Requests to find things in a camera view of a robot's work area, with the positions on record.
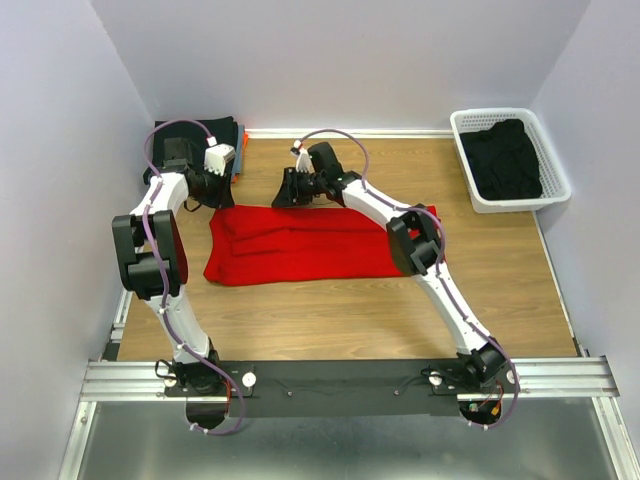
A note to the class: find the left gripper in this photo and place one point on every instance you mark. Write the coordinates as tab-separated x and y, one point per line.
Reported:
220	191

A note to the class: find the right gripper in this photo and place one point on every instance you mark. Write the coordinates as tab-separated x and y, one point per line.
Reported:
291	186

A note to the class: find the red t-shirt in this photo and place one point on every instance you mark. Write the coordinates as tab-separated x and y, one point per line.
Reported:
254	245

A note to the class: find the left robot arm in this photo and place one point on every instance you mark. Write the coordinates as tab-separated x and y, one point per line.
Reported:
153	265

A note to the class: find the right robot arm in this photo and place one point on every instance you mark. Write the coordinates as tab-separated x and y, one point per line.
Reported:
417	247

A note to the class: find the folded orange t-shirt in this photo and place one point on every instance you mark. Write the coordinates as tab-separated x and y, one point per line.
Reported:
234	178

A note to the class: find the folded grey t-shirt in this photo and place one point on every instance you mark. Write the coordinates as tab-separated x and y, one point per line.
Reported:
240	147

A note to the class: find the folded black t-shirt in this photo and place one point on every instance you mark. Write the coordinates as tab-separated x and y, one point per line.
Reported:
177	146

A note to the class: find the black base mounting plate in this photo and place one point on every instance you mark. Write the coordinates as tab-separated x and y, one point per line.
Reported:
485	410

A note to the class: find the black clothes in basket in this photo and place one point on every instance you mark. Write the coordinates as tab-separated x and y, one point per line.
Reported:
503	162

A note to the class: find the white plastic laundry basket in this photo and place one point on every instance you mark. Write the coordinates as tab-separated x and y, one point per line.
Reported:
554	186

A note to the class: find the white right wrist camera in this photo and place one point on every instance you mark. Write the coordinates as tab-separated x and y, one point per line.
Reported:
303	161

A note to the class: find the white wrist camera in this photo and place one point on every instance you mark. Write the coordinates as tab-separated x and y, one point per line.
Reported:
217	156
303	161

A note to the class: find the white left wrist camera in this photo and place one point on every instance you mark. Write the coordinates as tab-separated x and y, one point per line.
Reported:
217	156

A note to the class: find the aluminium frame rail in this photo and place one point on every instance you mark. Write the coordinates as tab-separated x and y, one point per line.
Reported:
564	377

